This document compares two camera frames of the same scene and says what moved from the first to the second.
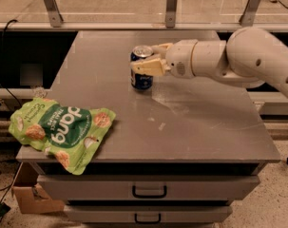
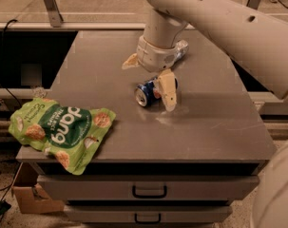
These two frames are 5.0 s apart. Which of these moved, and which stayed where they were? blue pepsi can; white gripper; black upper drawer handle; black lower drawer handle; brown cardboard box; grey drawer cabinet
Moved: white gripper; blue pepsi can
Stayed: grey drawer cabinet; black lower drawer handle; black upper drawer handle; brown cardboard box
